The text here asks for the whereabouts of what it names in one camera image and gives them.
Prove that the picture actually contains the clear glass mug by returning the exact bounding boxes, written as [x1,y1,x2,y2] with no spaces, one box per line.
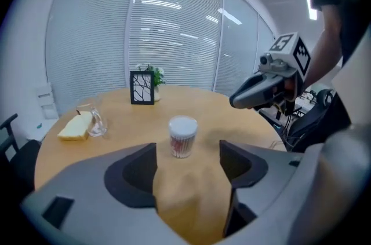
[75,94,109,138]

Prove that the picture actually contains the potted white flower plant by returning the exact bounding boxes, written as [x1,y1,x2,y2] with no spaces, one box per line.
[136,63,166,103]

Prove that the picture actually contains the black office chair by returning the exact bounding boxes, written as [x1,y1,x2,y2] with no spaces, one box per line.
[285,89,339,153]
[0,113,42,190]

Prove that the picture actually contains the clear cotton swab container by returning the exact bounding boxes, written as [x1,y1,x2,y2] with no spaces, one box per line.
[168,115,199,159]

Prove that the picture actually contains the black picture frame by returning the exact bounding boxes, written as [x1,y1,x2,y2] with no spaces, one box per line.
[130,71,155,105]

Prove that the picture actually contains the ceiling light panel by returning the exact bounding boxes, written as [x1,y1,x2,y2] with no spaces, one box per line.
[303,0,318,20]

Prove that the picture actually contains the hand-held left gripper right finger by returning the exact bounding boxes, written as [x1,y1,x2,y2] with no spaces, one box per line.
[219,140,328,242]

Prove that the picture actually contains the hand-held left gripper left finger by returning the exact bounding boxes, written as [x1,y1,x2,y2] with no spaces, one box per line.
[21,142,186,245]

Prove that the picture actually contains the person's right forearm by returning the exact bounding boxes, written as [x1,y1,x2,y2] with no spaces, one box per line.
[301,3,344,94]

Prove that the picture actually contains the white wall rack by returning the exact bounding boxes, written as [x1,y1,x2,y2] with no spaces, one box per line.
[35,83,60,120]

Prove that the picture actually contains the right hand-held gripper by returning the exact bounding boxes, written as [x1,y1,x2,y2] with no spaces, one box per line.
[229,31,312,111]

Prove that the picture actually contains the white side table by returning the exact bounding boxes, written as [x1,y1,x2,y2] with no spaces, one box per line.
[26,118,59,142]

